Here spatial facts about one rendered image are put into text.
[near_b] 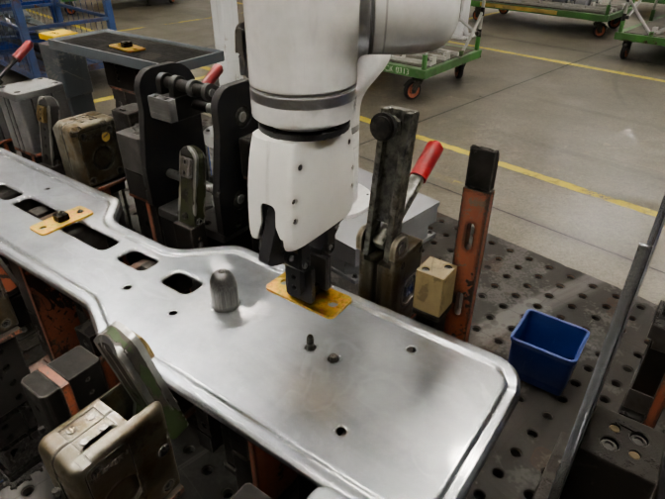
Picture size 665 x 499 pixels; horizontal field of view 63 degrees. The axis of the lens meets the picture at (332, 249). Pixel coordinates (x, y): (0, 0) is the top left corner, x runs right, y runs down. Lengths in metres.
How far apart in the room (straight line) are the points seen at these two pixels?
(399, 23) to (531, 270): 0.97
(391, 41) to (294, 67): 0.07
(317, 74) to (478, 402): 0.33
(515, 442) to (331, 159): 0.61
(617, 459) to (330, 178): 0.29
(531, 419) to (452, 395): 0.43
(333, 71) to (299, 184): 0.09
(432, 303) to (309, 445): 0.21
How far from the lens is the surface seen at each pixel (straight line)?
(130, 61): 1.09
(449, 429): 0.52
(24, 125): 1.18
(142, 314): 0.66
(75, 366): 0.64
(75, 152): 1.04
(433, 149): 0.69
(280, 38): 0.40
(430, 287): 0.59
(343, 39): 0.40
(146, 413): 0.49
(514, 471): 0.89
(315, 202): 0.45
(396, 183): 0.60
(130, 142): 0.97
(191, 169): 0.81
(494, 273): 1.27
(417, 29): 0.40
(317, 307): 0.52
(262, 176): 0.43
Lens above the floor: 1.40
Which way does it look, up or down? 32 degrees down
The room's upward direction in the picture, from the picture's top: straight up
